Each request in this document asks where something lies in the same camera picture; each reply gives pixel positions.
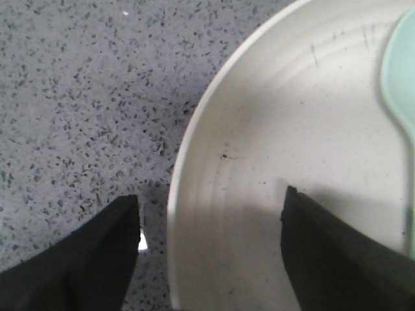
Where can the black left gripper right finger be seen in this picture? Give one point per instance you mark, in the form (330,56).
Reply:
(332,266)

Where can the cream round plate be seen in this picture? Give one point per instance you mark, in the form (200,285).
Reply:
(297,104)

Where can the light blue plastic spoon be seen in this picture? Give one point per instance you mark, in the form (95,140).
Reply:
(397,89)

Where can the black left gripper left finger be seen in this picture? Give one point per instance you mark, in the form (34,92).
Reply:
(90,269)

